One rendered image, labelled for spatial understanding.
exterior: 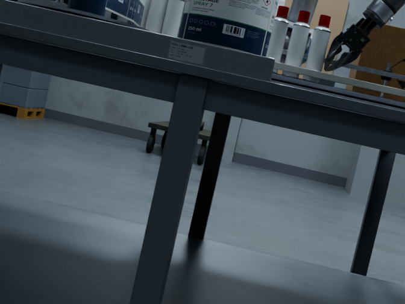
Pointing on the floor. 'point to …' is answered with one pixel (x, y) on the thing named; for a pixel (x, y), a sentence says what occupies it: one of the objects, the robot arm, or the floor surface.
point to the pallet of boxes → (25, 92)
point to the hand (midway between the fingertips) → (327, 67)
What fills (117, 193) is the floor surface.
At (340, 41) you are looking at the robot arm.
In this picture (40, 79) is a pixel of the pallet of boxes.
